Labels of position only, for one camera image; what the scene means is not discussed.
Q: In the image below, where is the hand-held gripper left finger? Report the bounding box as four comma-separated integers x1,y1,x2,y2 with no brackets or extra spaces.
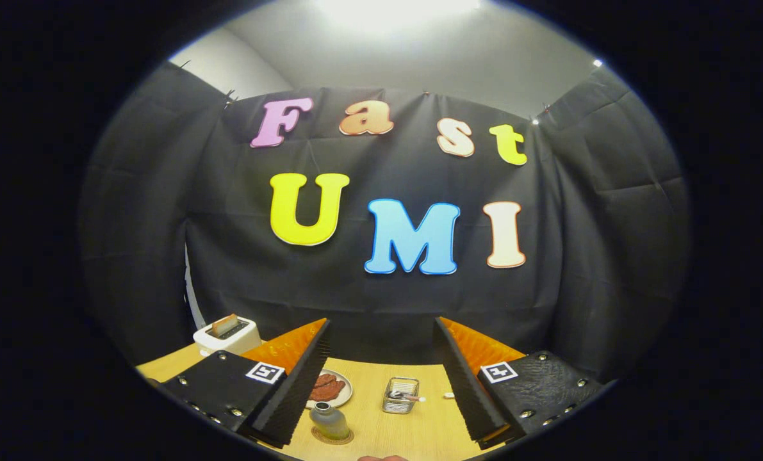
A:
157,318,331,449

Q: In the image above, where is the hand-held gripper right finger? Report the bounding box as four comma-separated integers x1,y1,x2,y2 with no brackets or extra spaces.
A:
434,316,606,449

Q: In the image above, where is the grey juice bottle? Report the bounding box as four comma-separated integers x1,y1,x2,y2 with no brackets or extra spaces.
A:
309,401,351,441

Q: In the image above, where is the round wooden coaster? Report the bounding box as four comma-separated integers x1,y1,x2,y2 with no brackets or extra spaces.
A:
311,425,355,446

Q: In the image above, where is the white round plate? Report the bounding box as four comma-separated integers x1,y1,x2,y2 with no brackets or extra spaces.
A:
304,369,354,410

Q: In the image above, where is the wooden table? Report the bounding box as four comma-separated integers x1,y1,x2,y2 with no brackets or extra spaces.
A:
136,343,516,461

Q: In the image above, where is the white toaster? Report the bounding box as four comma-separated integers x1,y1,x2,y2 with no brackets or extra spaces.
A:
193,314,262,357

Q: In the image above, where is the black backdrop cloth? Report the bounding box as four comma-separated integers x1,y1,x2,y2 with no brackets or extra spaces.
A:
77,61,689,385

